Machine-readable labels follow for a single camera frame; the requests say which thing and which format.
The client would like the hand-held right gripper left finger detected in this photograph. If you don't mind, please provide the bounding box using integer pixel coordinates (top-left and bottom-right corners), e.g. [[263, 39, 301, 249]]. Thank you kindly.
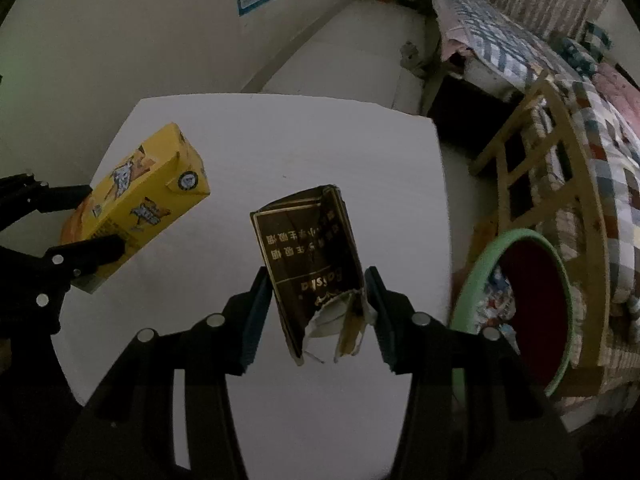
[[55, 266, 273, 480]]

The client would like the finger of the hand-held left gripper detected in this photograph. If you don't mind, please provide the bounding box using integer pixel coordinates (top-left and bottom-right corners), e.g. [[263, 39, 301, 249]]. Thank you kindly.
[[44, 234, 127, 282], [0, 174, 94, 231]]

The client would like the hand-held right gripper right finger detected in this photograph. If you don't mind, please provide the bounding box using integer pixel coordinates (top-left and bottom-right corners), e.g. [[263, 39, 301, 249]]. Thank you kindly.
[[364, 266, 586, 480]]

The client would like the dark brown cigarette box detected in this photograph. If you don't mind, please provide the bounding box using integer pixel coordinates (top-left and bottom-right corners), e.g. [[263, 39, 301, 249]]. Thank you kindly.
[[249, 185, 377, 367]]

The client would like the yellow orange drink carton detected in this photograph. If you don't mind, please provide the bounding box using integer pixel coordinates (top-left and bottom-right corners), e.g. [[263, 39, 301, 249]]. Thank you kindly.
[[60, 121, 212, 295]]

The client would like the multicolour patterned wrapper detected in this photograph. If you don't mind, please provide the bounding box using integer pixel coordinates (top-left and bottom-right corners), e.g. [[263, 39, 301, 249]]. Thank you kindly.
[[470, 265, 521, 352]]

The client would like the green bin with red inside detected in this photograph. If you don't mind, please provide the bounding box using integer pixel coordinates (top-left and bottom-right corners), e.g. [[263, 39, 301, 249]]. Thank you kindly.
[[449, 228, 577, 399]]

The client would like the wooden chair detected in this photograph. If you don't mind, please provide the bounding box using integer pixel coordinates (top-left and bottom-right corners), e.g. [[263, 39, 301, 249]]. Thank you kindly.
[[469, 72, 612, 397]]

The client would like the grey cloth on floor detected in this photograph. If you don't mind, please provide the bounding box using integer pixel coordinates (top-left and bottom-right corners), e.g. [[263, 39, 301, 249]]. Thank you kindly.
[[399, 42, 427, 79]]

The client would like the bed with plaid sheet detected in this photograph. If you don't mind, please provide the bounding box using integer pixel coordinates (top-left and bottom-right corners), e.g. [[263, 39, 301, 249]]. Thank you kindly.
[[429, 0, 592, 93]]

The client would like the dark checked pillow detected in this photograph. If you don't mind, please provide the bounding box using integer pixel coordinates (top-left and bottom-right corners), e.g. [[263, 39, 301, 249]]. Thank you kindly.
[[549, 35, 597, 77]]

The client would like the pink quilt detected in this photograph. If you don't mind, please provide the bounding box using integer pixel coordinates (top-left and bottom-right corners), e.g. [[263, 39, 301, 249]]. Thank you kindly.
[[594, 62, 640, 127]]

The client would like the blue white plaid pillow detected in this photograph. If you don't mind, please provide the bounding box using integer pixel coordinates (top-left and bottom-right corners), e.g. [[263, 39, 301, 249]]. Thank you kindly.
[[582, 22, 614, 54]]

